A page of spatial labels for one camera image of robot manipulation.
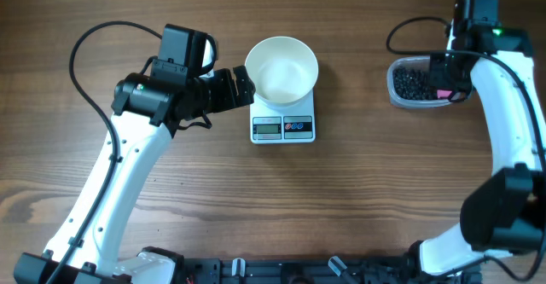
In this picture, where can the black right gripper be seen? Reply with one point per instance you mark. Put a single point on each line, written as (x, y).
(437, 59)

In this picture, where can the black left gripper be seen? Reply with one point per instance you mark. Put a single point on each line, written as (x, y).
(246, 87)

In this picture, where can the pink scoop with blue handle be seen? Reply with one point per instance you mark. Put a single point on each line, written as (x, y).
(443, 94)

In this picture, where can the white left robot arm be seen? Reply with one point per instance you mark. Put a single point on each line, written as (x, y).
(177, 89)

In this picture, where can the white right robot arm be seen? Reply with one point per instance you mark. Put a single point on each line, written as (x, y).
(505, 216)

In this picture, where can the white bowl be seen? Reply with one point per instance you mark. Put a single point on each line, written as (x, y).
(283, 69)

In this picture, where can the white digital kitchen scale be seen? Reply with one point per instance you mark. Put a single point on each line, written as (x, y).
(272, 123)

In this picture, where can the clear plastic container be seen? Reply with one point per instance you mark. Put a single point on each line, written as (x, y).
(419, 63)

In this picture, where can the black beans in container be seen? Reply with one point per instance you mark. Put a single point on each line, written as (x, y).
(412, 84)

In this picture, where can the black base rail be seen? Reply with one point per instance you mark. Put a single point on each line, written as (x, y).
(298, 271)

